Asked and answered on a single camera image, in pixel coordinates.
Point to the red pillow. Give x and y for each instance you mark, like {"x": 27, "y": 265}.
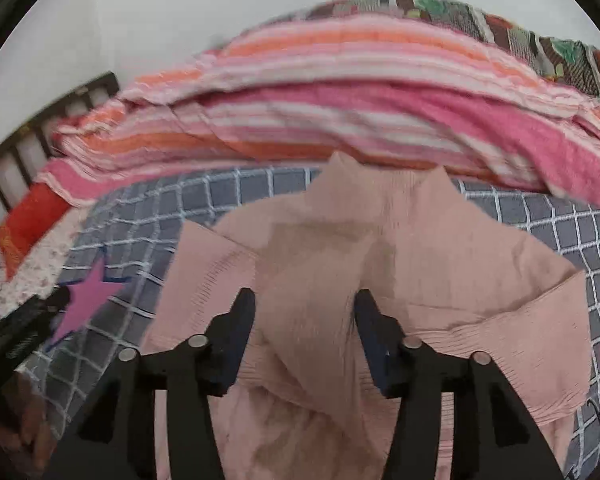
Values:
{"x": 30, "y": 222}

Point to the dark wooden bed headboard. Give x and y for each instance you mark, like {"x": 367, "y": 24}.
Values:
{"x": 10, "y": 155}

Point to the pink ribbed knit top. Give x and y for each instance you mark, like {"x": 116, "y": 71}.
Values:
{"x": 320, "y": 240}

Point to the pink orange striped quilt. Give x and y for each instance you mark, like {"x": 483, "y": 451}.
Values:
{"x": 330, "y": 105}

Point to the person's left hand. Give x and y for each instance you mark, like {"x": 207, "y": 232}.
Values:
{"x": 30, "y": 425}

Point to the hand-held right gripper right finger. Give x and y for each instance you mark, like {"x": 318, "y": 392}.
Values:
{"x": 376, "y": 352}

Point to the grey checked bedsheet with stars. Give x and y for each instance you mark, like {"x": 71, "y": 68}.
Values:
{"x": 230, "y": 187}

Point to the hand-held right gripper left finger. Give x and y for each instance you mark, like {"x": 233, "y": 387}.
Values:
{"x": 230, "y": 342}

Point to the patchwork patterned blanket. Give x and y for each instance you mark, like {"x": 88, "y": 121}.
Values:
{"x": 525, "y": 40}

